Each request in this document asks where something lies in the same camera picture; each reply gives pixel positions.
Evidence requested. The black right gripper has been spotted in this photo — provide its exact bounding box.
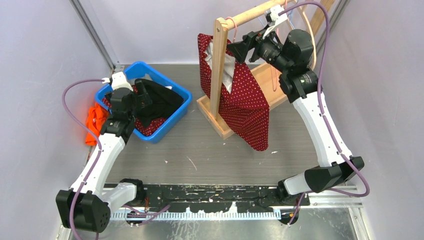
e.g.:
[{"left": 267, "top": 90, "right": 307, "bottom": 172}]
[{"left": 226, "top": 24, "right": 291, "bottom": 73}]

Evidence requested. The red polka dot garment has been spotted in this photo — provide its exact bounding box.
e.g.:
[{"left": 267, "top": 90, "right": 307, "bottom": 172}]
[
  {"left": 197, "top": 33, "right": 271, "bottom": 153},
  {"left": 94, "top": 86, "right": 167, "bottom": 137}
]

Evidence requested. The black garment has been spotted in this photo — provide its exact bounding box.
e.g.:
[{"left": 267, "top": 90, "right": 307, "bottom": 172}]
[{"left": 136, "top": 78, "right": 184, "bottom": 120}]

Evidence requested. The light blue hanger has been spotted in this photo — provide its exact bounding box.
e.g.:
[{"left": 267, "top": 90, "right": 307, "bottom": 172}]
[{"left": 261, "top": 9, "right": 293, "bottom": 30}]

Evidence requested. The wooden hanger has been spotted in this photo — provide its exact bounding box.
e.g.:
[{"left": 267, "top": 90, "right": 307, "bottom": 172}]
[{"left": 297, "top": 5, "right": 317, "bottom": 70}]

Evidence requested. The pink hanger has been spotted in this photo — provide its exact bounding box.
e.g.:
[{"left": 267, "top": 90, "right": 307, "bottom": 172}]
[
  {"left": 271, "top": 27, "right": 279, "bottom": 92},
  {"left": 225, "top": 16, "right": 238, "bottom": 43}
]

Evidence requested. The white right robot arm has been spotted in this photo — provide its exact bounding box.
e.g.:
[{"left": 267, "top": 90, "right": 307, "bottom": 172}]
[{"left": 242, "top": 29, "right": 365, "bottom": 206}]

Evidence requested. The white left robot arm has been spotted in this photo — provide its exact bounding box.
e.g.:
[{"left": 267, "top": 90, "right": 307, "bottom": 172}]
[{"left": 55, "top": 72, "right": 247, "bottom": 234}]

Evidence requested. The orange cloth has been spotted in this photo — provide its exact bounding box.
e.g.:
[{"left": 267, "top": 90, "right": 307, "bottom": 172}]
[{"left": 85, "top": 102, "right": 109, "bottom": 146}]

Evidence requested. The blue plastic bin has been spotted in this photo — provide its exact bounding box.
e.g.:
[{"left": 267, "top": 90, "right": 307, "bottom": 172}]
[{"left": 94, "top": 61, "right": 192, "bottom": 144}]

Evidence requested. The wooden clothes rack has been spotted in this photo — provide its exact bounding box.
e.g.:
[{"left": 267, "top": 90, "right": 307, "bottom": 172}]
[{"left": 196, "top": 0, "right": 335, "bottom": 141}]

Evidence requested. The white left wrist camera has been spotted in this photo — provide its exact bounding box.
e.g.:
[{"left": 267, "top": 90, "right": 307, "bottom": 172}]
[{"left": 101, "top": 71, "right": 134, "bottom": 91}]

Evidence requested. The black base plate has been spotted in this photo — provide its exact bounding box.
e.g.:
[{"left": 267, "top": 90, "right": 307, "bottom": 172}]
[{"left": 113, "top": 184, "right": 311, "bottom": 214}]

